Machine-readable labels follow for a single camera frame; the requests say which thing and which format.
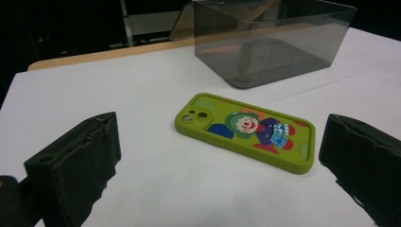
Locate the white table cover sheet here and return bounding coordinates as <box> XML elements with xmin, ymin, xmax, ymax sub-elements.
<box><xmin>0</xmin><ymin>26</ymin><xmax>401</xmax><ymax>227</ymax></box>

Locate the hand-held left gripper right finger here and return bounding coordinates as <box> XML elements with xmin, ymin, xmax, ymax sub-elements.
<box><xmin>318</xmin><ymin>113</ymin><xmax>401</xmax><ymax>227</ymax></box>

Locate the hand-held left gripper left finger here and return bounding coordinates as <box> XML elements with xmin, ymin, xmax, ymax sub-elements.
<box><xmin>24</xmin><ymin>111</ymin><xmax>123</xmax><ymax>227</ymax></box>

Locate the transparent grey plastic box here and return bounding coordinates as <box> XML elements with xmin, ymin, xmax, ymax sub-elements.
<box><xmin>169</xmin><ymin>0</ymin><xmax>358</xmax><ymax>90</ymax></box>

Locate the white metal stand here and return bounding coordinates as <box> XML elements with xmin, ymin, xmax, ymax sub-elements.
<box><xmin>118</xmin><ymin>0</ymin><xmax>182</xmax><ymax>49</ymax></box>

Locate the green clown phone case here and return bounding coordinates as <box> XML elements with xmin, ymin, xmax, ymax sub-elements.
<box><xmin>174</xmin><ymin>92</ymin><xmax>317</xmax><ymax>176</ymax></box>

